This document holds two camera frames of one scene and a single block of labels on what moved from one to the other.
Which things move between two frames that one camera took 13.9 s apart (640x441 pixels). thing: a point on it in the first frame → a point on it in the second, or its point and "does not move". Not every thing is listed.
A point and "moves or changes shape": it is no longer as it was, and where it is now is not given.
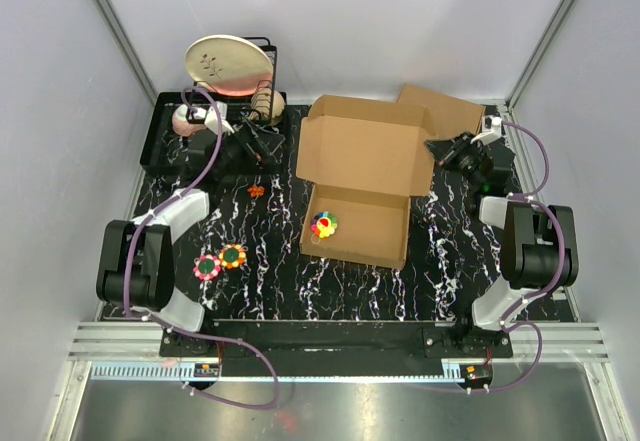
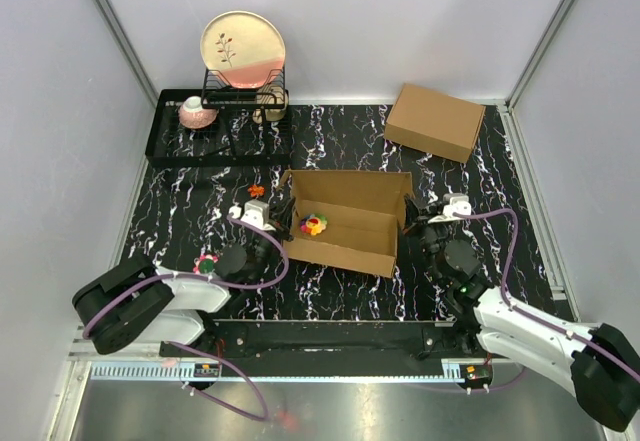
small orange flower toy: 256,190 does not move
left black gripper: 263,144 → 281,217
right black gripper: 447,151 → 416,216
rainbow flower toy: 324,224 moves or changes shape
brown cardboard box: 362,160 moves or changes shape
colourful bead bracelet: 206,266 does not move
